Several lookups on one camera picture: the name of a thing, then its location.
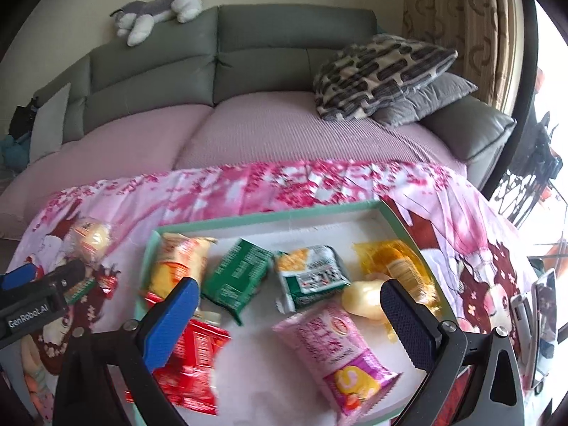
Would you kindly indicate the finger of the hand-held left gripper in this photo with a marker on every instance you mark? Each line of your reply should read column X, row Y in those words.
column 17, row 277
column 62, row 277

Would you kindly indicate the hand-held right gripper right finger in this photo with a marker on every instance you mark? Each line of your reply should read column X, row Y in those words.
column 406, row 319

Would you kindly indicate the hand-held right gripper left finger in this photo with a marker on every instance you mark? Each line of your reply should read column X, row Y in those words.
column 171, row 319

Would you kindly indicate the green and red snack packet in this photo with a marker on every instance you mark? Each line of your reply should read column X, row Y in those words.
column 95, row 287

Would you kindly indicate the pale yellow bun packet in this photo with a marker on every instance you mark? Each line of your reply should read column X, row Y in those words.
column 364, row 299

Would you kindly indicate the clear bun packet red label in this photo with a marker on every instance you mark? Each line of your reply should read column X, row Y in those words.
column 91, row 236

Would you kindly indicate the orange chips packet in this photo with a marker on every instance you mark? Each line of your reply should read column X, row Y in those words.
column 177, row 262

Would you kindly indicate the yellow snack packet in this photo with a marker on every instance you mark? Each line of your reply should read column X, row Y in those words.
column 399, row 262

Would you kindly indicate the pink snack packet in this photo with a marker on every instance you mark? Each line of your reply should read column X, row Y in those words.
column 330, row 355

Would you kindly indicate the green and white cracker packet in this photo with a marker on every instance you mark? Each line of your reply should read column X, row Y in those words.
column 310, row 275

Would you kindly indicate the white tray with green rim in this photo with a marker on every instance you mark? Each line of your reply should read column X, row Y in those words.
column 266, row 230

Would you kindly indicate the pink printed blanket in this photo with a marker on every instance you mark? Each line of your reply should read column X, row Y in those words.
column 133, row 199

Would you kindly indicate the silver phone stand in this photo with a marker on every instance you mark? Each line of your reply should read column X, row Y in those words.
column 521, row 324

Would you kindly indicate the teal cloth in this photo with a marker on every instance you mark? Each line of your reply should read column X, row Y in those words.
column 15, row 153

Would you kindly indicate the smartphone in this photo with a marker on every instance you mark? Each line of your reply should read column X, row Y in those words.
column 545, row 319

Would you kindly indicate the light grey cushion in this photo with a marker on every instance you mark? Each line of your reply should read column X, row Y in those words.
column 51, row 122

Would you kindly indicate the black bag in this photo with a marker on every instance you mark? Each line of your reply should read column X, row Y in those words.
column 23, row 117

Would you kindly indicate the pink sofa cover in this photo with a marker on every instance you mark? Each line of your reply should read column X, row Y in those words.
column 222, row 133

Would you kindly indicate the dark balcony furniture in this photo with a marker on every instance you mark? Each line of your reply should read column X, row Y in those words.
column 537, row 159

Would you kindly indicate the grey pillow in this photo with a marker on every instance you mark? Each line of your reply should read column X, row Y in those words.
column 426, row 97

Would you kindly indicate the black and white patterned pillow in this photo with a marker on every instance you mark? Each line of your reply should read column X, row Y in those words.
column 377, row 75

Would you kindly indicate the grey husky plush toy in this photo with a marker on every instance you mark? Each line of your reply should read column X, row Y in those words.
column 151, row 13

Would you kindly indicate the grey-green sofa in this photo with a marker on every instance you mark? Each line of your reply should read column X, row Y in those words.
column 266, row 53

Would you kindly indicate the beige patterned curtain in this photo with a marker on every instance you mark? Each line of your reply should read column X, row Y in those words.
column 457, row 22

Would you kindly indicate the dark window frame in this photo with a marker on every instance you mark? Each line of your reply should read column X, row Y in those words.
column 519, row 97

